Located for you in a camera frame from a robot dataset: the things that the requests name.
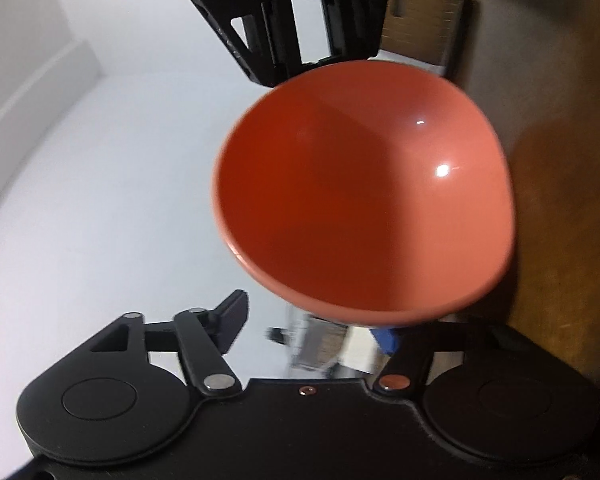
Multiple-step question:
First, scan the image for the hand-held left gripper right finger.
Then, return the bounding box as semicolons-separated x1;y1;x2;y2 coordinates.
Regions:
372;321;511;395

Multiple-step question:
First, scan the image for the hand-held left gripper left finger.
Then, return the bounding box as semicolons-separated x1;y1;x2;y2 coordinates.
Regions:
89;289;251;396

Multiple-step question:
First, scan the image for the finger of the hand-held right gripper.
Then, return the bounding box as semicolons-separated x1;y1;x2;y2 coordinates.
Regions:
195;0;303;87
325;0;390;60

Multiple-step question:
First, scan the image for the orange footed bowl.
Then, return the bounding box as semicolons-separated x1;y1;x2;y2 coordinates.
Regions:
211;59;517;329

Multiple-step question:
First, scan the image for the brown wooden chair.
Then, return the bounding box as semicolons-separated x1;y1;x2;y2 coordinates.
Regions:
380;0;481;86

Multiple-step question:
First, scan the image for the blurred grey object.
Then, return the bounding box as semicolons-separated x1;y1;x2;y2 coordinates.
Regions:
287;312;348;373

